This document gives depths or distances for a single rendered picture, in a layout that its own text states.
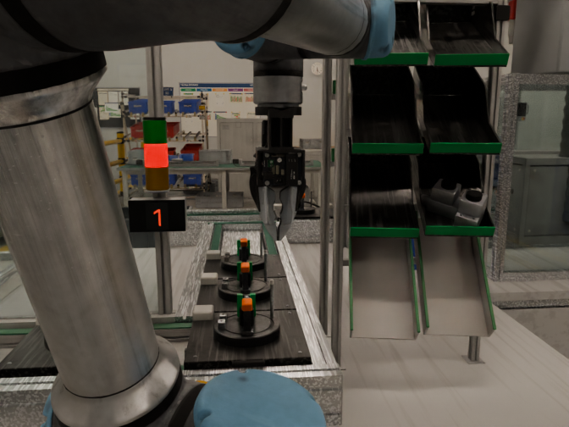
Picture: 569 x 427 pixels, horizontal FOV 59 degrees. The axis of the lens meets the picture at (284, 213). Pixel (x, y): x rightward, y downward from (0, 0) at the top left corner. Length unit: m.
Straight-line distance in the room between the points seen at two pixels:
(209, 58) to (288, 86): 10.91
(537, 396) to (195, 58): 10.96
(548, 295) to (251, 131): 6.89
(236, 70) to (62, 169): 11.24
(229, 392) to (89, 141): 0.25
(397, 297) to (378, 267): 0.08
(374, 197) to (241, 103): 10.48
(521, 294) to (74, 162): 1.61
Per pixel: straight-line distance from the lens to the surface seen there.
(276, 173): 0.75
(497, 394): 1.18
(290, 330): 1.10
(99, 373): 0.45
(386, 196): 1.10
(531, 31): 2.13
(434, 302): 1.10
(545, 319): 1.90
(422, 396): 1.12
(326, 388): 0.97
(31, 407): 1.02
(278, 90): 0.75
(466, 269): 1.15
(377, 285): 1.08
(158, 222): 1.13
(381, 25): 0.61
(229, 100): 11.54
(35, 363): 1.07
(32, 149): 0.36
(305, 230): 2.25
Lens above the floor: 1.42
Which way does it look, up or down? 11 degrees down
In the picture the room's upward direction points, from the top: straight up
